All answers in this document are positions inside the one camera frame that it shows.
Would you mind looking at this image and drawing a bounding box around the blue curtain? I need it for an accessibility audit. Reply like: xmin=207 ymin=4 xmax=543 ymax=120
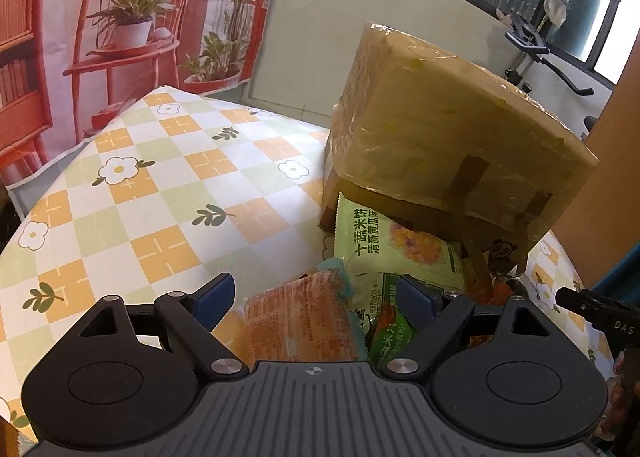
xmin=591 ymin=242 xmax=640 ymax=304

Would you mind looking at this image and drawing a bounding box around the printed wall backdrop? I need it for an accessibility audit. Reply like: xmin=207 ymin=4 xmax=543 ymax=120
xmin=0 ymin=0 xmax=291 ymax=188

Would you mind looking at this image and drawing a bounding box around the light green rice cracker packet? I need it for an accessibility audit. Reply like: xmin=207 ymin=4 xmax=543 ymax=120
xmin=332 ymin=192 xmax=466 ymax=299

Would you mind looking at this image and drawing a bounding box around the orange snack bar packet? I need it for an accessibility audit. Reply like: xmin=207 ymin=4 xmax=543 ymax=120
xmin=244 ymin=270 xmax=370 ymax=378

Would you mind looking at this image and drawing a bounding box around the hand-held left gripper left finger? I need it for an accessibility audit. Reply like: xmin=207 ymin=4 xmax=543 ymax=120
xmin=74 ymin=273 xmax=249 ymax=380

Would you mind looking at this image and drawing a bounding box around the plastic-wrapped cardboard box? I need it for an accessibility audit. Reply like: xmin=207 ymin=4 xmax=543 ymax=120
xmin=319 ymin=21 xmax=599 ymax=283

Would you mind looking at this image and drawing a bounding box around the dark green banded snack packet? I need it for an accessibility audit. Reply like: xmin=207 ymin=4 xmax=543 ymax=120
xmin=350 ymin=272 xmax=432 ymax=373

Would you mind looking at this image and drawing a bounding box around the person's right hand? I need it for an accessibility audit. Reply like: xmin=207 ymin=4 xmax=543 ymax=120
xmin=602 ymin=352 xmax=640 ymax=443

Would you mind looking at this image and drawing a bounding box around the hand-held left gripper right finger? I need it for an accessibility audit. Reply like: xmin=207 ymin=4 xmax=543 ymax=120
xmin=380 ymin=274 xmax=556 ymax=381

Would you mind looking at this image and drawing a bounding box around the brown wooden panel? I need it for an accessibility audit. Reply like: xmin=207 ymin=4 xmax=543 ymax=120
xmin=555 ymin=69 xmax=640 ymax=289

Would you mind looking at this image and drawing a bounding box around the black exercise bike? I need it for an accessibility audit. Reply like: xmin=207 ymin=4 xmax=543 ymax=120
xmin=503 ymin=12 xmax=599 ymax=138

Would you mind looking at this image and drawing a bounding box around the checked floral tablecloth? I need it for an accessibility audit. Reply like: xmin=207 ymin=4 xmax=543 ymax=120
xmin=0 ymin=86 xmax=616 ymax=440

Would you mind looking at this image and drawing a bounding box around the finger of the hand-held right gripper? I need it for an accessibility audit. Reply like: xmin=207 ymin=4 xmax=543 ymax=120
xmin=556 ymin=287 xmax=601 ymax=325

